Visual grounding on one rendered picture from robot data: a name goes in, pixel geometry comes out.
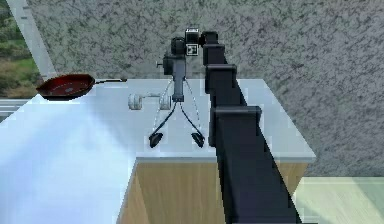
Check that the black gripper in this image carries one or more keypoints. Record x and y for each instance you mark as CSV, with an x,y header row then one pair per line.
x,y
178,66

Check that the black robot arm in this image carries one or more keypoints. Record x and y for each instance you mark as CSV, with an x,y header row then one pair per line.
x,y
248,166

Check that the white-topped wooden counter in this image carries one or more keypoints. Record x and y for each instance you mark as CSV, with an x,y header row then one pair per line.
x,y
83,150

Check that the red frying pan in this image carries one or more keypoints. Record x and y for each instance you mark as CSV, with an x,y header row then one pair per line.
x,y
66,86

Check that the window with white frame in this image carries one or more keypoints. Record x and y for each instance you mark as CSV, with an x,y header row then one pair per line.
x,y
16,60

